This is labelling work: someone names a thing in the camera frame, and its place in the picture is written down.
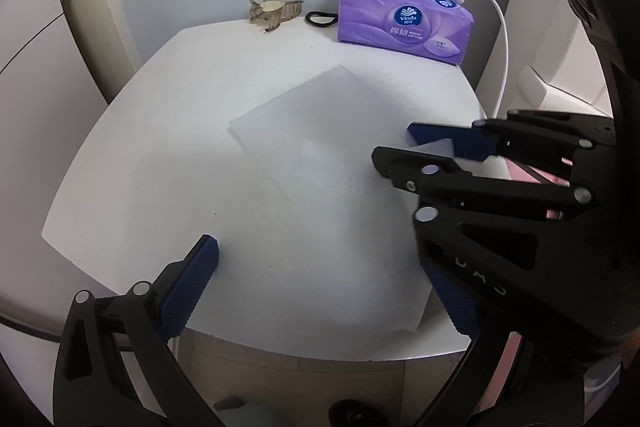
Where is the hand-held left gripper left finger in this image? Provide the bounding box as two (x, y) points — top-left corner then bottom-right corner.
(52, 234), (226, 427)

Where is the beige hair claw clip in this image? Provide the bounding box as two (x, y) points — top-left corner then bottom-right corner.
(249, 0), (305, 32)

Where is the white ledge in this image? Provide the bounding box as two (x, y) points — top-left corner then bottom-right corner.
(519, 67), (617, 116)

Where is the white side table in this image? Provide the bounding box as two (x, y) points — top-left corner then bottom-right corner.
(41, 19), (502, 363)

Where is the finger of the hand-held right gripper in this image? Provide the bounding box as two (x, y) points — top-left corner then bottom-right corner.
(407, 108), (617, 180)
(372, 146), (599, 222)

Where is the dark round object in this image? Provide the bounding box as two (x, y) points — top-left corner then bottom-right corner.
(327, 399), (392, 427)

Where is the purple tissue box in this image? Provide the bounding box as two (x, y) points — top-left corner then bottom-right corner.
(337, 0), (476, 66)

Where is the clear plastic bag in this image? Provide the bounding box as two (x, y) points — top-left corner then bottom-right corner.
(227, 64), (507, 333)

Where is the black hair tie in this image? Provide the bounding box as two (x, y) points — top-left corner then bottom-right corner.
(304, 11), (337, 28)

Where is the cream door frame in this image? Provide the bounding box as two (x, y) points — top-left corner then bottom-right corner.
(47, 0), (142, 108)

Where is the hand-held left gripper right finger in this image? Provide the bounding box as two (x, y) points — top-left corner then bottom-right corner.
(415, 256), (586, 427)

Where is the pale green object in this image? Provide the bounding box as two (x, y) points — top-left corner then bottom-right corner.
(214, 399), (282, 427)

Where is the white charging cable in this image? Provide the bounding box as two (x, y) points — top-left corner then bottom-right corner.
(382, 0), (511, 120)

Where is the pink cloth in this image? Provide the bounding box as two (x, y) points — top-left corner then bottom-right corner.
(504, 156), (573, 224)

